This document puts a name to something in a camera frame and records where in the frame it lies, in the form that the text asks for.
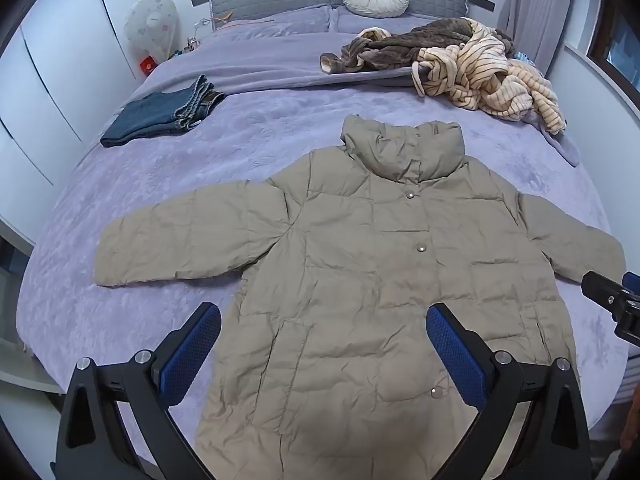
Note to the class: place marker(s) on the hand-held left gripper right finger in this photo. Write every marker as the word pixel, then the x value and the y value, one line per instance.
pixel 457 355

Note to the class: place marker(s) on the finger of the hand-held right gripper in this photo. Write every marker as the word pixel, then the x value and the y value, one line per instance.
pixel 633 280
pixel 600 287

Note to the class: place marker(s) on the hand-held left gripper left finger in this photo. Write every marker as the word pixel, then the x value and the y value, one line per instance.
pixel 192 350

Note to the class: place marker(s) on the beige puffer jacket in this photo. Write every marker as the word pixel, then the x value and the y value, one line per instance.
pixel 350 285

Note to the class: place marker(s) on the purple bed cover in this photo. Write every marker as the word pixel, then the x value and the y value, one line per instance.
pixel 175 185

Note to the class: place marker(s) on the dark framed window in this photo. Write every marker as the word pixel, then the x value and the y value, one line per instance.
pixel 615 45

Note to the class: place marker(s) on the folded blue jeans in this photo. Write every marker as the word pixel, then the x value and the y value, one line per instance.
pixel 145 115

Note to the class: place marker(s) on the colourful patterned cloth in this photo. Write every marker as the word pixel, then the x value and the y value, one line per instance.
pixel 522 57

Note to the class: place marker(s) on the cream striped fleece robe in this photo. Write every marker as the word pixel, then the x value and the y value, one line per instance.
pixel 480 75

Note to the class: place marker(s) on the light grey curtain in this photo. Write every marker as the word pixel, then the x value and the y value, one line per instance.
pixel 545 10

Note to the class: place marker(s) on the small red box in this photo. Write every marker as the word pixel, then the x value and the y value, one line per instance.
pixel 147 66

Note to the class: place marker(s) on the white wardrobe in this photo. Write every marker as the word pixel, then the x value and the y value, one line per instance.
pixel 50 85

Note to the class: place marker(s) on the purple duvet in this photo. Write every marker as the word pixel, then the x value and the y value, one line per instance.
pixel 280 60

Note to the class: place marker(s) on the brown fleece robe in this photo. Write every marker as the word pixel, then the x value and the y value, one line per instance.
pixel 390 47

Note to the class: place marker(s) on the white covered floor fan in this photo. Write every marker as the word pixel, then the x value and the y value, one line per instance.
pixel 150 25

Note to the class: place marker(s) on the purple pillow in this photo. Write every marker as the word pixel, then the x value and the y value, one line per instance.
pixel 395 24
pixel 280 20

